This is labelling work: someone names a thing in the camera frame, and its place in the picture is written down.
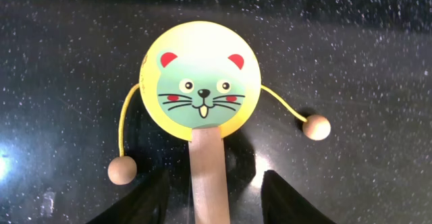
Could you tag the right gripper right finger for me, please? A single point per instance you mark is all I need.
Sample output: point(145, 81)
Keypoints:
point(287, 203)

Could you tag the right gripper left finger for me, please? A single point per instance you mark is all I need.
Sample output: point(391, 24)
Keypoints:
point(141, 203)

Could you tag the yellow rattle drum toy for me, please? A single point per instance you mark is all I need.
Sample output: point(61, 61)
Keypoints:
point(202, 65)

